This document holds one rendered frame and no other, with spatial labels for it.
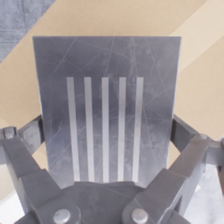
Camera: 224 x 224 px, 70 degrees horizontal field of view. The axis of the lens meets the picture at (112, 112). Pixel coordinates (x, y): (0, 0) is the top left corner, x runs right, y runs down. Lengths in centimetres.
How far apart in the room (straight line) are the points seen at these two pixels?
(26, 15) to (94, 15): 105
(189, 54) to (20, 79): 24
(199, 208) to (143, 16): 174
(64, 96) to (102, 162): 8
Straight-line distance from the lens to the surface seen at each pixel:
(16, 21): 130
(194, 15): 27
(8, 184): 85
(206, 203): 183
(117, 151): 17
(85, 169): 19
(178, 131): 17
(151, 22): 25
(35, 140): 17
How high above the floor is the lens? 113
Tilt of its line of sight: 74 degrees down
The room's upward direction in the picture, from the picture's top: 179 degrees clockwise
